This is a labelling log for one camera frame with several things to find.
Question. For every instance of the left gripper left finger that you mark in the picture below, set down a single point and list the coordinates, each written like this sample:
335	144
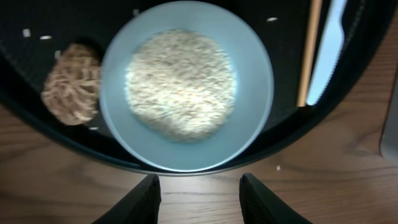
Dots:
140	206

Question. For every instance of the brown walnut shell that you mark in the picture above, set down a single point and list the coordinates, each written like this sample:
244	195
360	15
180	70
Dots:
72	87

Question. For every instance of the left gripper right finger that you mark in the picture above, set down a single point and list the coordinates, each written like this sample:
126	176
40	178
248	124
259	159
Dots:
260	205

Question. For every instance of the cooked white rice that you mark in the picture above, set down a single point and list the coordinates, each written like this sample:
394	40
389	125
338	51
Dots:
181	84

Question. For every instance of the round black serving tray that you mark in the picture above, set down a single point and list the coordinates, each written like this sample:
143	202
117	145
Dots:
32	32

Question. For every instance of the wooden chopstick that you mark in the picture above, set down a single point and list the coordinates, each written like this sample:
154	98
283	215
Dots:
308	54

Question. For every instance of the light blue plastic knife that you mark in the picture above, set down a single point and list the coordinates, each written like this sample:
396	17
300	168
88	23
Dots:
331	44

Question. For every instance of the light blue bowl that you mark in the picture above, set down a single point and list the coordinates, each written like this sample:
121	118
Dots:
254	97

